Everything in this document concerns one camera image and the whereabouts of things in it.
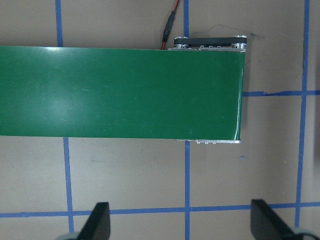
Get red black conveyor wire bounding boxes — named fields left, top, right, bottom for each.
left=160, top=0, right=181, bottom=50

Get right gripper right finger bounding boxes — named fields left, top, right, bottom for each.
left=250, top=199, right=299, bottom=240

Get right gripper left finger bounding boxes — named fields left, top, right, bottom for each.
left=77, top=202, right=111, bottom=240

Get green conveyor belt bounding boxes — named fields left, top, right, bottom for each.
left=0, top=35, right=247, bottom=144

